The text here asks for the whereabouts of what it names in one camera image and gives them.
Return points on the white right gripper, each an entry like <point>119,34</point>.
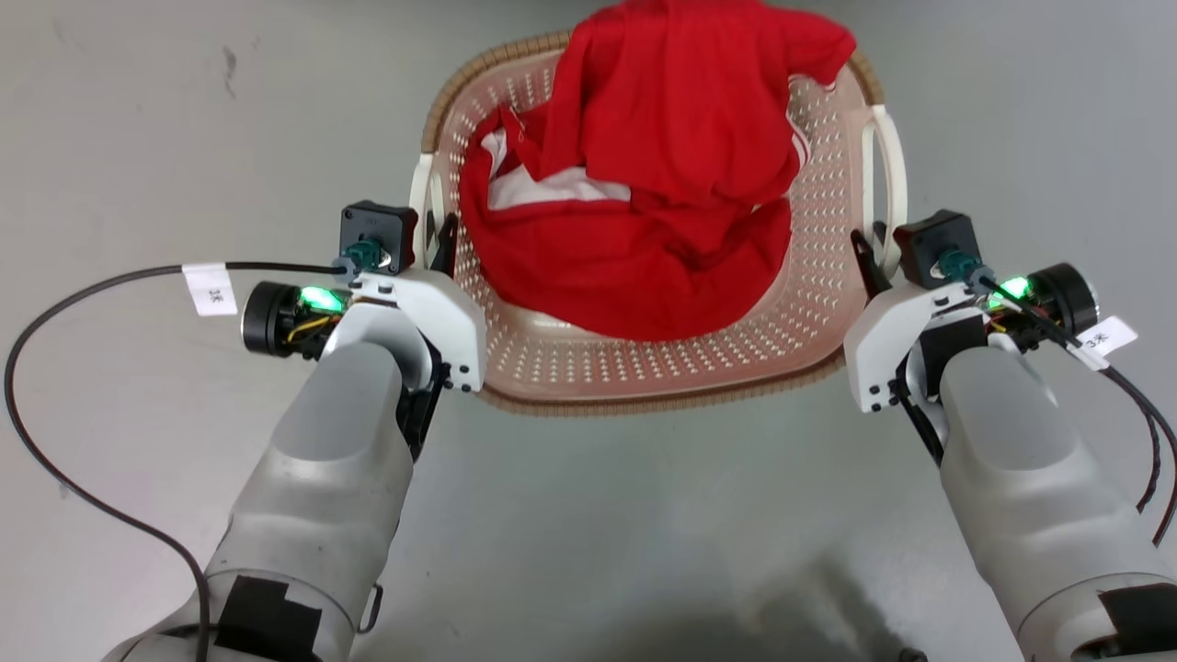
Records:
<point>883,345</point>

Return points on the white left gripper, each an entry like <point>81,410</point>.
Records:
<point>441,308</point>

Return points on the beige perforated plastic laundry basket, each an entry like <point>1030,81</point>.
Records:
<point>644,368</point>

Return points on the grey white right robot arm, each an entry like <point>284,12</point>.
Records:
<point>1021,460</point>

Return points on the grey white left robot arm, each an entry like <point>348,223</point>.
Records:
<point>322,478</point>

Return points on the red garment with white trim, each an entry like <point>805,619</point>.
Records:
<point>662,138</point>

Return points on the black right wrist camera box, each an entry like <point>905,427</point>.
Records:
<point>933,241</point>

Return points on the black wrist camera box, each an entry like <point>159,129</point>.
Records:
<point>377,230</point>
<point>933,241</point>

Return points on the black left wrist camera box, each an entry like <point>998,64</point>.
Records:
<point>377,230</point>

